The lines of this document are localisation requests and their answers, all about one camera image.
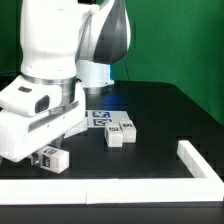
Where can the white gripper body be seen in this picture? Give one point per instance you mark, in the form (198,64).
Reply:
(33,115)

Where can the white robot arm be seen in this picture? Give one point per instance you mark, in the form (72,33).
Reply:
(56,34)

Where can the white AprilTag sheet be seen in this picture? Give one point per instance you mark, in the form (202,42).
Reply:
(98,118)

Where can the white U-shaped obstacle fence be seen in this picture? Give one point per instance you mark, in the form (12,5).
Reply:
(203,186)

